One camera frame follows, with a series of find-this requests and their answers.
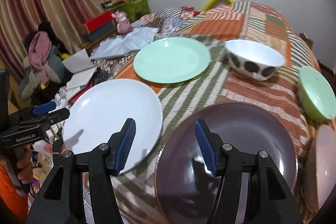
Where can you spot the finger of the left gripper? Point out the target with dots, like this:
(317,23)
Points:
(31,112)
(38,125)

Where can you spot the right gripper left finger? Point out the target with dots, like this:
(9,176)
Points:
(61,200)

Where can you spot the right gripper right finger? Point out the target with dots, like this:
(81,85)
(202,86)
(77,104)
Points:
(269,199)

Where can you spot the white plate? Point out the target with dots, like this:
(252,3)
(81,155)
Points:
(102,111)

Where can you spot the pink bowl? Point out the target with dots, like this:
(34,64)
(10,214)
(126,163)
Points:
(319,171)

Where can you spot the person's left hand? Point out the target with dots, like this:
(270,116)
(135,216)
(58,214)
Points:
(24,164)

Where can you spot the stuffed toy with scarf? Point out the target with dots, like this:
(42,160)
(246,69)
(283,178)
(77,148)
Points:
(45,72)

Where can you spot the open notebook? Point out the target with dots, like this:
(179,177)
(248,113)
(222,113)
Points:
(81,67)

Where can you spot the dark purple plate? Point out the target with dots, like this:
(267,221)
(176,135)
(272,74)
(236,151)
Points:
(186,189)

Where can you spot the red box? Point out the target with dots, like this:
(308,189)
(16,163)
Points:
(93,24)

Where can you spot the mint green bowl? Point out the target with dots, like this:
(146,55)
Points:
(316,95)

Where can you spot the white cloth sheet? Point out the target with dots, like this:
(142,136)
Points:
(120,46)

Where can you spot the pink piggy figurine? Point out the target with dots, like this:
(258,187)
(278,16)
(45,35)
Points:
(123,24)

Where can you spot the white bowl black dots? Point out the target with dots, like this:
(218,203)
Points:
(252,59)

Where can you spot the green storage box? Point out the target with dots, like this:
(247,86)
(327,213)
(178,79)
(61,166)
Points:
(135,9)

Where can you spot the mint green plate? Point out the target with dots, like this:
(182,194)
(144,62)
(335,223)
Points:
(172,60)

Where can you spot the patchwork striped bedspread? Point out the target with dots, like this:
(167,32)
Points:
(241,20)

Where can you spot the yellow chair back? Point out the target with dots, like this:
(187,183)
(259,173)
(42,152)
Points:
(211,3)

